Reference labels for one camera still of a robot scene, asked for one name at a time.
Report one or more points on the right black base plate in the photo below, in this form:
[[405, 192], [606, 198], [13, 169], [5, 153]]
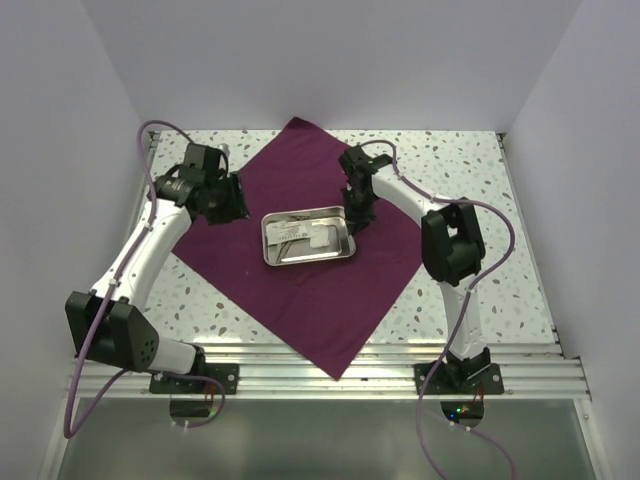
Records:
[[488, 382]]

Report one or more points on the stainless steel tray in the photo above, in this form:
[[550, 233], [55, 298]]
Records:
[[342, 245]]

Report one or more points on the white sachet packet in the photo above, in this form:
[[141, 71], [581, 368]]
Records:
[[283, 232]]

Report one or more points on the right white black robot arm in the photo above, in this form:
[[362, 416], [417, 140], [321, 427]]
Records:
[[452, 250]]

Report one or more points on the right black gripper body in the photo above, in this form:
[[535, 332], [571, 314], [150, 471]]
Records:
[[359, 207]]

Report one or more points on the purple cloth mat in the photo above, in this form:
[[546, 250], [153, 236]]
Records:
[[325, 311]]

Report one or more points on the steel tweezers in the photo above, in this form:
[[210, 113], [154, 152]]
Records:
[[282, 253]]

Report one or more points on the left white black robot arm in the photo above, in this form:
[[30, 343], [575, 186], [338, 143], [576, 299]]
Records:
[[107, 322]]

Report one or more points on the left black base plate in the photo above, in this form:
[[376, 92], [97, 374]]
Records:
[[214, 378]]

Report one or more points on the aluminium rail frame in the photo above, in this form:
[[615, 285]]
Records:
[[543, 418]]

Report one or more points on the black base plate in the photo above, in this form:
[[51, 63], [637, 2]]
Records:
[[488, 382], [214, 378]]

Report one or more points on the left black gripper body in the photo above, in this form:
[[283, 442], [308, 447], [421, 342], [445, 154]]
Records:
[[221, 205]]

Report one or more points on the white gauze pad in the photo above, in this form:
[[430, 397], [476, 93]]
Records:
[[319, 237]]

